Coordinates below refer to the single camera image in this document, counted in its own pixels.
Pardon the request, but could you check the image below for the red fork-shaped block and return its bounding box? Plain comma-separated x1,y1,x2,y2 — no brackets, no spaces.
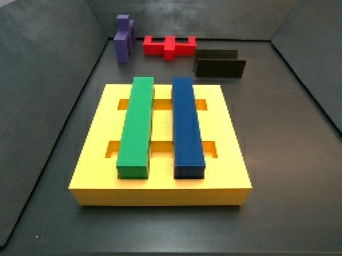
143,35,196,61

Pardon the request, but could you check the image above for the black angle bracket holder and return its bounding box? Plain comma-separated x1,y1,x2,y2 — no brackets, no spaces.
194,49,246,78

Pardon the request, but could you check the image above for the blue long bar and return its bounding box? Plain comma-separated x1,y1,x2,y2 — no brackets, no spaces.
172,77,206,179

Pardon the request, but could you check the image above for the purple fork-shaped block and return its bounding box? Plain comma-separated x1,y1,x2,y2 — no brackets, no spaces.
114,14,135,64

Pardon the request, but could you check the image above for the yellow slotted board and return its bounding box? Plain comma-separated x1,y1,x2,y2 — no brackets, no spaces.
70,84,253,206

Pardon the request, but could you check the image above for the green long bar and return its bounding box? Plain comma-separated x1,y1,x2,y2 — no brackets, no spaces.
116,77,154,179

